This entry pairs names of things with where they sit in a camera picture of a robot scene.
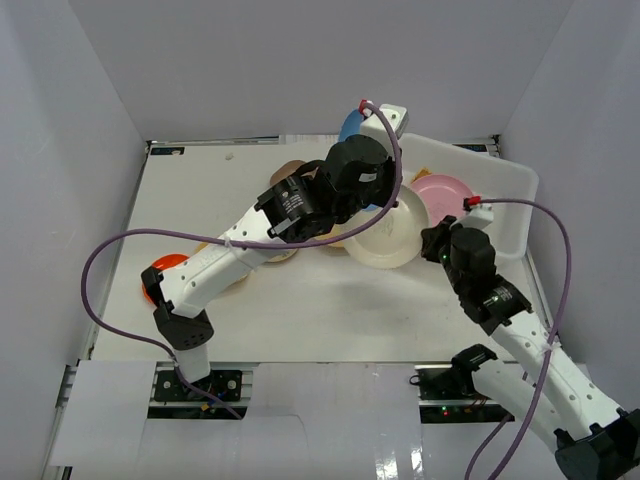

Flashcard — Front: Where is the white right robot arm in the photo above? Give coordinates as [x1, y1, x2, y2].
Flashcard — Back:
[421, 216, 639, 479]

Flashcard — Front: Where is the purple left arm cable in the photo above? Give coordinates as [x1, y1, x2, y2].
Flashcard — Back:
[80, 102, 404, 420]

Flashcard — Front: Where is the brown square plate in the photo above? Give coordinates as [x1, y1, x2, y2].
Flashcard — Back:
[269, 160, 320, 187]

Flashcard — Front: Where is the black label sticker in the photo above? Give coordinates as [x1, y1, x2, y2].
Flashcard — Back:
[149, 146, 185, 156]

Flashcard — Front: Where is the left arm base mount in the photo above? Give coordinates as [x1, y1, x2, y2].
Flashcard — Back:
[148, 369, 250, 420]

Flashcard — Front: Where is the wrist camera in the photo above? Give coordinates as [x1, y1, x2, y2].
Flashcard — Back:
[460, 196, 494, 230]
[359, 100, 409, 151]

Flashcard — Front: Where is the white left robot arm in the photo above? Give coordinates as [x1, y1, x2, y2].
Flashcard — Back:
[141, 134, 396, 399]

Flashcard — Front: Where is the yellow square panda plate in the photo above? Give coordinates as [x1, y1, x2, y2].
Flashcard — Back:
[191, 242, 251, 290]

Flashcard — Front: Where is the white plastic bin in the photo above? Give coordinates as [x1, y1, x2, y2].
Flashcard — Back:
[399, 133, 539, 264]

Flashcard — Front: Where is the yellow round plate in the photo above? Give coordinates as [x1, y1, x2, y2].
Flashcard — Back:
[319, 222, 361, 250]

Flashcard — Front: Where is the cream round plate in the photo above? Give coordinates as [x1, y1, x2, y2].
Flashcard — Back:
[342, 186, 431, 269]

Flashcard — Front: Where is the woven bamboo fan-shaped tray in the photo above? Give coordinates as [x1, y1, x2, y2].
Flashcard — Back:
[411, 167, 432, 182]

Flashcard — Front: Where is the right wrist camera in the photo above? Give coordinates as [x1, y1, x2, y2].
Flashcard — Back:
[460, 196, 494, 230]

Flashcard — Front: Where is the pink round plate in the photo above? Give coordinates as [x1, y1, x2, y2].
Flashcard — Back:
[410, 174, 473, 226]

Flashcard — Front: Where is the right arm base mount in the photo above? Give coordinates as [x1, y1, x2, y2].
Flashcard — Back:
[409, 367, 514, 425]

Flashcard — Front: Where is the blue round plate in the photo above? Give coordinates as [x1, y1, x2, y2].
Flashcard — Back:
[338, 109, 365, 142]

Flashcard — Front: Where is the orange round plate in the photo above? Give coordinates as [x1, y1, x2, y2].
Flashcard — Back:
[141, 253, 189, 305]

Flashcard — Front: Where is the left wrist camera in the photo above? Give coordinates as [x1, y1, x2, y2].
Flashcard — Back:
[359, 100, 409, 151]

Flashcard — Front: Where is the beige floral small plate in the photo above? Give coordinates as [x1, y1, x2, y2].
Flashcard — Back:
[268, 249, 298, 263]

